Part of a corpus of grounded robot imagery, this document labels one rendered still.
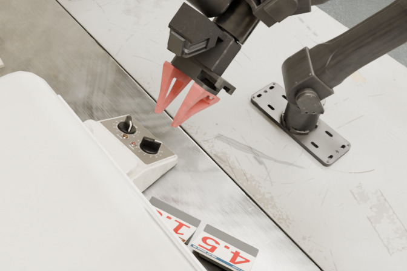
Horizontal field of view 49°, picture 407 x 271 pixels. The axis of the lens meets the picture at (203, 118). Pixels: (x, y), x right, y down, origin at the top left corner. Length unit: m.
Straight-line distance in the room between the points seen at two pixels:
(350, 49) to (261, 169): 0.25
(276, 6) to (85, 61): 0.48
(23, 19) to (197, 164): 0.53
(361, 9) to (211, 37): 2.23
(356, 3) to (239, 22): 2.20
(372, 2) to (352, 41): 2.14
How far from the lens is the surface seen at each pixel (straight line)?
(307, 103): 0.75
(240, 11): 0.63
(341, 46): 0.72
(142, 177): 0.70
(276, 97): 0.88
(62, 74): 0.93
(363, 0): 2.84
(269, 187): 0.77
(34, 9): 1.10
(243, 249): 0.71
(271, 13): 0.60
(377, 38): 0.71
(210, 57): 0.61
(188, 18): 0.56
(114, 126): 0.76
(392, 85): 1.00
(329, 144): 0.84
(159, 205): 0.73
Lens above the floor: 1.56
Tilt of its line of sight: 52 degrees down
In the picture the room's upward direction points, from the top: 5 degrees clockwise
